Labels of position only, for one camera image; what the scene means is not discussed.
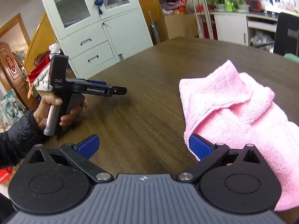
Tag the black office chair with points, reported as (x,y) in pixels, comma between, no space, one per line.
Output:
(286,37)

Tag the grey metal cabinet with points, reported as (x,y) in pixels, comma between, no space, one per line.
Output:
(96,34)

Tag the cardboard box on floor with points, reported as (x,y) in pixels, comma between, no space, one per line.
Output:
(181,25)

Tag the pink towel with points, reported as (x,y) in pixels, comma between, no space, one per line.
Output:
(232,108)

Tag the black jacket left forearm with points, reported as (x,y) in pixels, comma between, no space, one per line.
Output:
(19,140)

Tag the brown wooden door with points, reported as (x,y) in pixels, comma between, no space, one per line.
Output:
(15,77)

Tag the white sideboard cabinet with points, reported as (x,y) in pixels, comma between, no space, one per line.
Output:
(234,27)

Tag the red blender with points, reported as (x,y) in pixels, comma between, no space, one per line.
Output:
(254,5)

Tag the person's left hand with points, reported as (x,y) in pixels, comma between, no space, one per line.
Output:
(48,99)

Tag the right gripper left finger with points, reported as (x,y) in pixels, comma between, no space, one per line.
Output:
(78,156)

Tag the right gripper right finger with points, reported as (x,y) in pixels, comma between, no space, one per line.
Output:
(210,156)

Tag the green seat cushion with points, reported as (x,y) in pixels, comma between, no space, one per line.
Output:
(292,57)

